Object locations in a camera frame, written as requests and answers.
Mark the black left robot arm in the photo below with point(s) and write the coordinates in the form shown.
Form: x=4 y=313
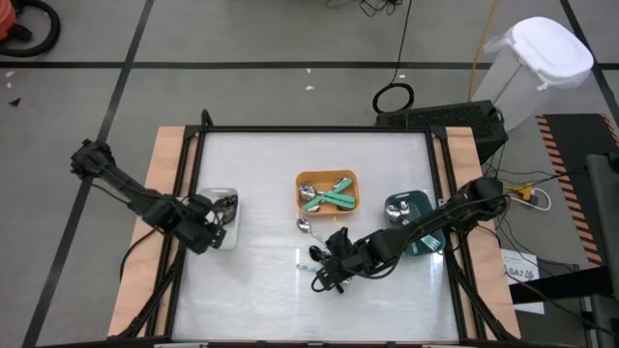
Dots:
x=135 y=195

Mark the black spoon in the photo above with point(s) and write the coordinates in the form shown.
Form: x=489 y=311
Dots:
x=221 y=208
x=316 y=252
x=232 y=202

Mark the black floor scrap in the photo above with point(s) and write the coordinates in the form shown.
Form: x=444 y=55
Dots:
x=15 y=102

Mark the white paper label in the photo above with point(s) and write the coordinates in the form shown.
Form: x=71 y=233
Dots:
x=520 y=273

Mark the black floor beam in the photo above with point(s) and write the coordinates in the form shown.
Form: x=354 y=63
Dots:
x=556 y=290

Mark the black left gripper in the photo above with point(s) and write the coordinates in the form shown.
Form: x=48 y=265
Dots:
x=200 y=229

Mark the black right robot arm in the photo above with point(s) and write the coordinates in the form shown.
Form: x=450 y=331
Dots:
x=435 y=217

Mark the black hazard-striped mat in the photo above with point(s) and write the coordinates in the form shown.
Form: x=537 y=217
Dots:
x=580 y=135

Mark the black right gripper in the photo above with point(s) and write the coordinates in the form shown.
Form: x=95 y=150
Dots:
x=350 y=261

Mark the white lidded trash can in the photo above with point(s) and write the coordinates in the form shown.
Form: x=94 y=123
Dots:
x=541 y=53

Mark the light wooden table board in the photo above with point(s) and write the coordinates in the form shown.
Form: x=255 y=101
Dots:
x=145 y=290
x=486 y=290

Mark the black perforated computer case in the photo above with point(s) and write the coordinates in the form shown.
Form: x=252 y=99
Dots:
x=450 y=118

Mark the white plastic bin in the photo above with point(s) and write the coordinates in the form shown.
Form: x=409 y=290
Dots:
x=231 y=237

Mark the dark teal plastic bin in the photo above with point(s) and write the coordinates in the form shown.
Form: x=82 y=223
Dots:
x=421 y=198

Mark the orange shop vacuum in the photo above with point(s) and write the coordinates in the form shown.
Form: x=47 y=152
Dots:
x=6 y=19

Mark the orange plastic bin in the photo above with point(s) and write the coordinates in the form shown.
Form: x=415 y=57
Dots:
x=324 y=175

